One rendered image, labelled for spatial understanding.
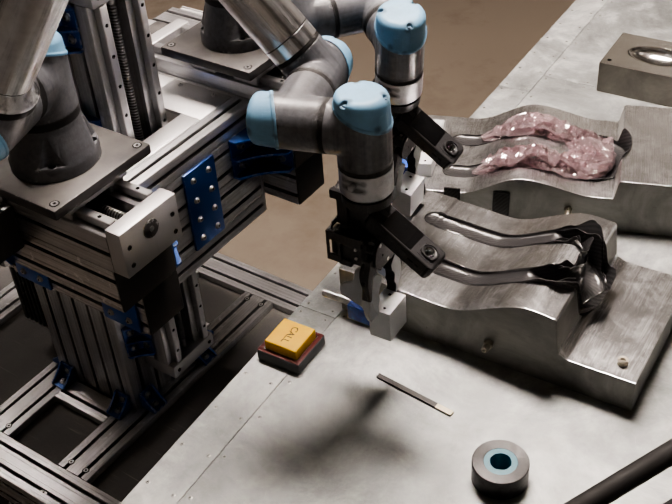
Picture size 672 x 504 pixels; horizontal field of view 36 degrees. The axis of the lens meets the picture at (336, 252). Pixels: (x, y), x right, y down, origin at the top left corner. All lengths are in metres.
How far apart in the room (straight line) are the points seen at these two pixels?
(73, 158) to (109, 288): 0.23
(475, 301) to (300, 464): 0.37
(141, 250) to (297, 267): 1.43
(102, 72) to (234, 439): 0.72
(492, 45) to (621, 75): 1.96
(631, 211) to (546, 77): 0.58
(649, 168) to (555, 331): 0.46
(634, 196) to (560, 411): 0.47
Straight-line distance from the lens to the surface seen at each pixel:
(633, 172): 1.91
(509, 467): 1.49
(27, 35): 1.47
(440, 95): 3.91
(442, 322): 1.66
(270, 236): 3.25
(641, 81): 2.31
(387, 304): 1.54
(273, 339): 1.67
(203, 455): 1.57
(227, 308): 2.67
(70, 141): 1.74
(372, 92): 1.35
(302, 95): 1.39
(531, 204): 1.92
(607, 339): 1.64
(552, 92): 2.34
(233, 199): 2.10
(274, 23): 1.45
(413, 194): 1.77
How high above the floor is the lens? 1.98
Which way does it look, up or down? 39 degrees down
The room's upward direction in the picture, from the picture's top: 5 degrees counter-clockwise
